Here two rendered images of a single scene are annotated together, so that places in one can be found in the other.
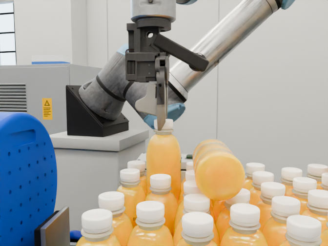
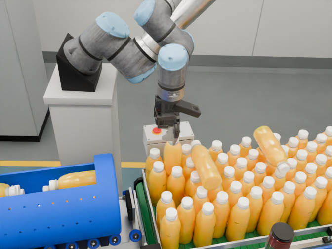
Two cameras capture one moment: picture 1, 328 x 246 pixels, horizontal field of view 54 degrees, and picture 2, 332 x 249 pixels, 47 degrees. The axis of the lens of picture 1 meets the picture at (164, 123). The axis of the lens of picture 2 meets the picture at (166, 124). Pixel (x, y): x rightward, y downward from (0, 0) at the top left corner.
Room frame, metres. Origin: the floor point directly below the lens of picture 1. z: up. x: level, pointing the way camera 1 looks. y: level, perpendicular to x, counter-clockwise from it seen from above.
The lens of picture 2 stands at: (-0.33, 0.37, 2.15)
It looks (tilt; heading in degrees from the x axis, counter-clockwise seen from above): 40 degrees down; 341
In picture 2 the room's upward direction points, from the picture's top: 3 degrees clockwise
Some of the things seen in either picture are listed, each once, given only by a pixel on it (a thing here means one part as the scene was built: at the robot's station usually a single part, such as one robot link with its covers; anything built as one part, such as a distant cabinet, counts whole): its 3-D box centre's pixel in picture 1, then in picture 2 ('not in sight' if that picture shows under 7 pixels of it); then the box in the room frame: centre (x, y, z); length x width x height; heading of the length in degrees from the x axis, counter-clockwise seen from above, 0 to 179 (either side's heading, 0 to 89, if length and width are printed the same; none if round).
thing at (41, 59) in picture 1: (51, 61); not in sight; (2.39, 0.83, 1.48); 0.24 x 0.12 x 0.08; 82
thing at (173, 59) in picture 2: not in sight; (172, 66); (0.66, 0.02, 1.51); 0.10 x 0.09 x 0.12; 150
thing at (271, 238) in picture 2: not in sight; (280, 236); (0.15, -0.16, 1.23); 0.06 x 0.06 x 0.04
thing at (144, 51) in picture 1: (149, 53); (168, 109); (0.65, 0.03, 1.35); 0.09 x 0.08 x 0.12; 85
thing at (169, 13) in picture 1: (153, 11); (171, 90); (0.65, 0.02, 1.43); 0.10 x 0.09 x 0.05; 175
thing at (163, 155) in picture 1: (163, 174); (172, 158); (0.65, 0.00, 1.10); 0.07 x 0.07 x 0.19
